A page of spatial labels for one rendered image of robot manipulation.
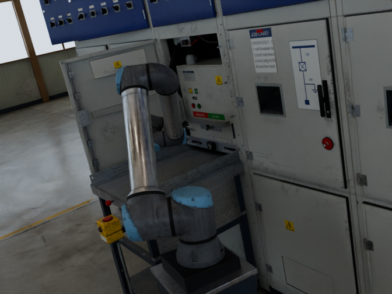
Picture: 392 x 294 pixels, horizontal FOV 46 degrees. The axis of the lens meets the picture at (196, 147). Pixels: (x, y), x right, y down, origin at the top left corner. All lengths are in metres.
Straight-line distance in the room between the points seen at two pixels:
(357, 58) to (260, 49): 0.52
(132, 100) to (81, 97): 1.02
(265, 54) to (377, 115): 0.61
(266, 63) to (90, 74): 1.16
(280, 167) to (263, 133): 0.19
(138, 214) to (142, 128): 0.35
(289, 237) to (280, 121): 0.66
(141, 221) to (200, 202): 0.23
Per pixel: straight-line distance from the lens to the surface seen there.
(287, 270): 2.69
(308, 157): 2.19
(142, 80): 1.94
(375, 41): 1.82
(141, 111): 1.87
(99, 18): 3.25
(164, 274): 1.90
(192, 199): 1.68
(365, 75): 1.87
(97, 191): 2.74
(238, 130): 2.54
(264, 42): 2.18
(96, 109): 2.90
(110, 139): 2.95
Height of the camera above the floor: 1.72
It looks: 17 degrees down
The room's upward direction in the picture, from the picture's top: 12 degrees counter-clockwise
